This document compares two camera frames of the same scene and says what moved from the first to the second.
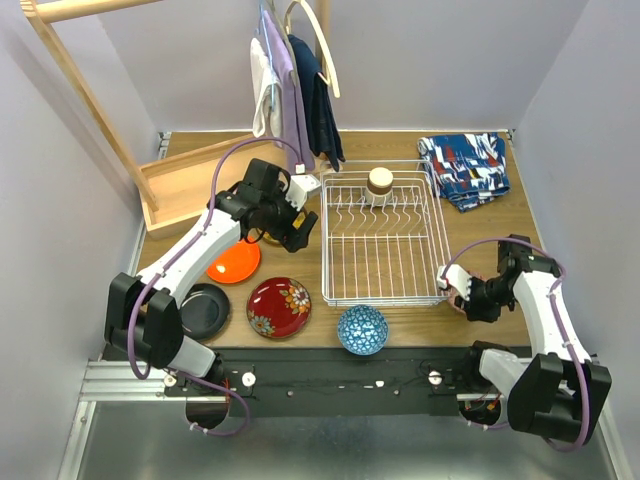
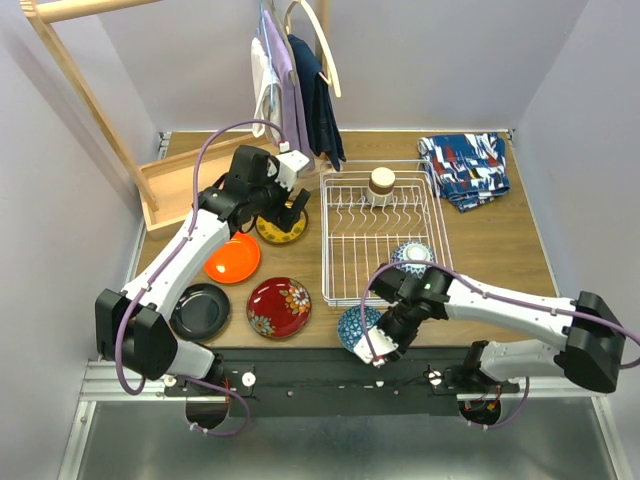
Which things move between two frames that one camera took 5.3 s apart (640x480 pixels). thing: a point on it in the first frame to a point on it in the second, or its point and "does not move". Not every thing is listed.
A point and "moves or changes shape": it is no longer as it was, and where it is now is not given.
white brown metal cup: x=378 y=189 does not move
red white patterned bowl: x=455 y=299 moves or changes shape
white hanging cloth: x=268 y=95 does not move
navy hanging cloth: x=318 y=103 does not move
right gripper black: x=475 y=312 to x=402 y=342
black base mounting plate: x=332 y=381 does not move
